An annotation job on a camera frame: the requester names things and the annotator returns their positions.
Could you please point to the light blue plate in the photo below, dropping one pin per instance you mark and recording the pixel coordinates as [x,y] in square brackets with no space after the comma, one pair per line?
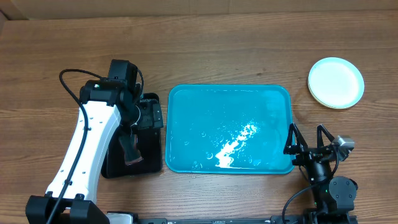
[336,82]

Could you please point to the pink and green sponge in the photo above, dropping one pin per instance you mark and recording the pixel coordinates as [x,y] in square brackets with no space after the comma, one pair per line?
[131,153]

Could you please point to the teal plastic tray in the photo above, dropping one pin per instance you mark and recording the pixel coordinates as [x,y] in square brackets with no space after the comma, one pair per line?
[228,129]

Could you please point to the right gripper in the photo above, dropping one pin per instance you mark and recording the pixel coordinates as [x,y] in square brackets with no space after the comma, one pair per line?
[308,154]

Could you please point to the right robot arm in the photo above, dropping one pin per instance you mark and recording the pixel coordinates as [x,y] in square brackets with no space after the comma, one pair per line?
[333,195]

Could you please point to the black plastic tray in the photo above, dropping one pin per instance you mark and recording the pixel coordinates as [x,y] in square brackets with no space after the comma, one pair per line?
[149,144]

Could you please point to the yellow-green plate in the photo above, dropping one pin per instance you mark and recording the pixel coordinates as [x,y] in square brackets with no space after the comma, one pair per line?
[320,102]

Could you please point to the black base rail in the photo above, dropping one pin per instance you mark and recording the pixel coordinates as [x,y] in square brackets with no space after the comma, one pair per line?
[217,221]

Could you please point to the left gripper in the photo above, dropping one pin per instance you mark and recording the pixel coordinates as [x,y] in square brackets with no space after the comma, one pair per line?
[150,122]

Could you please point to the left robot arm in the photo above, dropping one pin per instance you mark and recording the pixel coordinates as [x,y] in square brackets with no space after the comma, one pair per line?
[103,103]

